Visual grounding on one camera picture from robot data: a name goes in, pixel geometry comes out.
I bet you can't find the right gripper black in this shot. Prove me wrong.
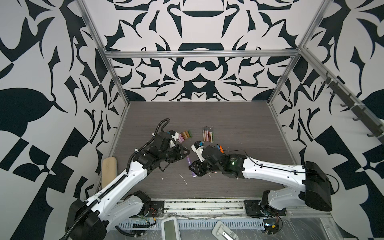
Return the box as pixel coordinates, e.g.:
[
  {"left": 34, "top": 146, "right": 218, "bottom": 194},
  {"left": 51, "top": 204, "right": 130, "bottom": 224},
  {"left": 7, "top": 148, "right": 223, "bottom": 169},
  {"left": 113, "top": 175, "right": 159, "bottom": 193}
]
[{"left": 186, "top": 158, "right": 225, "bottom": 177}]

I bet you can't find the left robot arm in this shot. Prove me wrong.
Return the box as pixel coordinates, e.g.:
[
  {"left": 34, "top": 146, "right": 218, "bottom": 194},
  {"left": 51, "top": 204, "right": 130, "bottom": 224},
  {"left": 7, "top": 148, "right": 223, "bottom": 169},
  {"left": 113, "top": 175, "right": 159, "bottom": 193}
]
[{"left": 62, "top": 118, "right": 190, "bottom": 240}]

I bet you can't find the black coat hook rail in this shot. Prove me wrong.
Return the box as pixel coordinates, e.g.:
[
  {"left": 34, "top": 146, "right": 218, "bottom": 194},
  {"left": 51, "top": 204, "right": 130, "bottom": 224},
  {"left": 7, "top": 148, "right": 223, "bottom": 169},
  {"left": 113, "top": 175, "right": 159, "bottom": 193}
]
[{"left": 322, "top": 71, "right": 384, "bottom": 145}]

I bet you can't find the white tablet device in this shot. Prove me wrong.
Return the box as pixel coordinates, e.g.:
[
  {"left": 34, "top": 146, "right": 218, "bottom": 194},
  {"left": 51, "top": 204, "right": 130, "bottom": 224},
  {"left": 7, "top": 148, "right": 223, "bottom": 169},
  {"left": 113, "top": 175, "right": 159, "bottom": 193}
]
[{"left": 161, "top": 217, "right": 181, "bottom": 240}]

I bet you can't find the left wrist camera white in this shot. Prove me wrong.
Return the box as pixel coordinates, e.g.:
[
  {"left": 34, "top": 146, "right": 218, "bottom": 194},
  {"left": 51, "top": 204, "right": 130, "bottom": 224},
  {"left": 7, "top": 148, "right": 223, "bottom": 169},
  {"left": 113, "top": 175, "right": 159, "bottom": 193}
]
[{"left": 169, "top": 130, "right": 179, "bottom": 148}]

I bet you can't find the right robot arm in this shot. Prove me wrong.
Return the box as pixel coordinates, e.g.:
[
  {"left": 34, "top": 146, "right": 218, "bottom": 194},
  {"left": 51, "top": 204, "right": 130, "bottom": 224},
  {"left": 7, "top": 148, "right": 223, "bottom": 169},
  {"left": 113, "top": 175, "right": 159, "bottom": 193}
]
[{"left": 189, "top": 142, "right": 333, "bottom": 212}]

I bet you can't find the purple highlighter marker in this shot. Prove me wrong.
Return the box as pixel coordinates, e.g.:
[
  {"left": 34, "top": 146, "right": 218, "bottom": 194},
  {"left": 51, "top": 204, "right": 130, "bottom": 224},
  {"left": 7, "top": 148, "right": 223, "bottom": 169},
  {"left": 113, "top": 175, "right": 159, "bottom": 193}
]
[{"left": 186, "top": 155, "right": 198, "bottom": 178}]

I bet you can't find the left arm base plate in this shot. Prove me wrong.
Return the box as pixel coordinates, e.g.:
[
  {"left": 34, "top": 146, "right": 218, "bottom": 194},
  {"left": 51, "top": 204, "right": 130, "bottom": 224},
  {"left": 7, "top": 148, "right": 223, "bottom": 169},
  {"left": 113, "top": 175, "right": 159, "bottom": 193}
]
[{"left": 147, "top": 201, "right": 165, "bottom": 218}]

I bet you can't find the small circuit board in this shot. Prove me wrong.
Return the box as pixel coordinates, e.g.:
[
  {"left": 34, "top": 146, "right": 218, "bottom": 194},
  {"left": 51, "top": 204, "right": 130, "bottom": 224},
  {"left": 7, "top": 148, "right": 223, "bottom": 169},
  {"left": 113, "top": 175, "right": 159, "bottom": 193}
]
[{"left": 263, "top": 217, "right": 284, "bottom": 235}]

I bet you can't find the white grey device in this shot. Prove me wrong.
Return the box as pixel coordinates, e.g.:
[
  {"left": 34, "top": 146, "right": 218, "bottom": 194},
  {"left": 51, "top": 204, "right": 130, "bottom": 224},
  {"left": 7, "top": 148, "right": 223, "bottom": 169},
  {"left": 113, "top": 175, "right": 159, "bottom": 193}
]
[{"left": 212, "top": 221, "right": 239, "bottom": 240}]

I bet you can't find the beige sponge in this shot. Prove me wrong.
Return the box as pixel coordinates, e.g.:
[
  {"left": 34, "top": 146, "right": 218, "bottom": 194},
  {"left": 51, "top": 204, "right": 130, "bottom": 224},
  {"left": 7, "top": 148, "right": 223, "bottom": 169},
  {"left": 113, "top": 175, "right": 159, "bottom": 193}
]
[{"left": 101, "top": 157, "right": 118, "bottom": 189}]

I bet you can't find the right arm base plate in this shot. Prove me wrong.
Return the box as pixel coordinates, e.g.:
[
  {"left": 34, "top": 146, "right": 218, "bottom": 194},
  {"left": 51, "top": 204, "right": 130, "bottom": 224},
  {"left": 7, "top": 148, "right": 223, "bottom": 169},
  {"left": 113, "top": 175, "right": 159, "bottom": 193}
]
[{"left": 244, "top": 200, "right": 287, "bottom": 218}]

